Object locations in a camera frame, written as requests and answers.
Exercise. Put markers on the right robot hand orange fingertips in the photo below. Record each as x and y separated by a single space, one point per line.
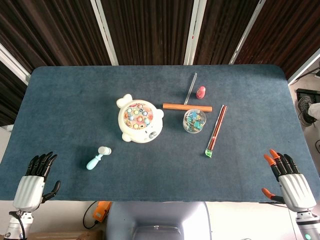
296 191

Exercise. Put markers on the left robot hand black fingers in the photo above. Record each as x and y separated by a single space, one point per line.
28 190

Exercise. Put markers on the light blue toy hammer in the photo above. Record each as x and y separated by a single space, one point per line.
94 162

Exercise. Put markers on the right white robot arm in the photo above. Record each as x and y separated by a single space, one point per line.
308 226

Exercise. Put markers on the cream whack-a-mole toy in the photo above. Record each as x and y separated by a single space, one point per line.
140 120

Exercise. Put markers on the orange device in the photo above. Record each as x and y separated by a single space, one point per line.
102 211

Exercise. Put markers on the grey sneaker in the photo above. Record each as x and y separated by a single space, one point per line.
304 110

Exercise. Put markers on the white trouser leg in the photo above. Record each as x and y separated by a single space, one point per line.
315 111

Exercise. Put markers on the black box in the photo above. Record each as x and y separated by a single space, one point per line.
306 93

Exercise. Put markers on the packaged red chopsticks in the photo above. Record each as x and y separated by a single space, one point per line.
217 130

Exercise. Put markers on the clear jar of binder clips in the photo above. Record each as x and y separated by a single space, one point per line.
194 122

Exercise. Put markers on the blue felt table cloth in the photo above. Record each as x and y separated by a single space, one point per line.
155 172

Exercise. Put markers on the grey robot torso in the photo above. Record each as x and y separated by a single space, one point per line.
155 215

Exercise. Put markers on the pink doll figurine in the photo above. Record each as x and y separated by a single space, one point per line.
200 93

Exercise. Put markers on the clear glass tube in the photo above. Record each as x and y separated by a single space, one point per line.
191 87

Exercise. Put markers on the wooden rolling pin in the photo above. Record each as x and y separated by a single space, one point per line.
175 106

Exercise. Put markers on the white partition frame post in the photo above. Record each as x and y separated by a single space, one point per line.
195 32
246 32
13 65
303 67
105 32

